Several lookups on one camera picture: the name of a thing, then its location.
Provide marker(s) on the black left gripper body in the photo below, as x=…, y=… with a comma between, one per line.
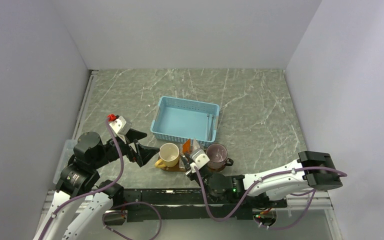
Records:
x=126, y=149

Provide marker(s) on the purple mug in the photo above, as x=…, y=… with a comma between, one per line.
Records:
x=218, y=156

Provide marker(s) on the white toothpaste tube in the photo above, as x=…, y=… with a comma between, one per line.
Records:
x=195, y=145

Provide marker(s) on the yellow mug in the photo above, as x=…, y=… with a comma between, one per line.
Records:
x=168, y=156

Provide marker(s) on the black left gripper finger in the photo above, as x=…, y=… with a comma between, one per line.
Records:
x=143, y=154
x=134, y=135

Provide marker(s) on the oval wooden tray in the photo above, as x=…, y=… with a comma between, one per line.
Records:
x=177, y=168

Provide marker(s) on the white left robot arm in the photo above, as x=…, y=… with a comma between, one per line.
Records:
x=75, y=204

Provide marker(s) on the grey toothbrush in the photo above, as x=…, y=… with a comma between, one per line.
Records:
x=209, y=131

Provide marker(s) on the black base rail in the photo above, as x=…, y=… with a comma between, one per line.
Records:
x=182, y=204

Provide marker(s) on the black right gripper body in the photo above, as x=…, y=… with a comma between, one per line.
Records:
x=206, y=176

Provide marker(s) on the orange toothpaste tube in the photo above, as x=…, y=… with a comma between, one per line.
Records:
x=187, y=147

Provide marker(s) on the light blue plastic basket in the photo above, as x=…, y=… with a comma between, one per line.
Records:
x=177, y=120

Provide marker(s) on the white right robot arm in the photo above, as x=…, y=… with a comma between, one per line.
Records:
x=312, y=169

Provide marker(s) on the clear glass holder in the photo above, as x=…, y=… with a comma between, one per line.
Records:
x=185, y=160

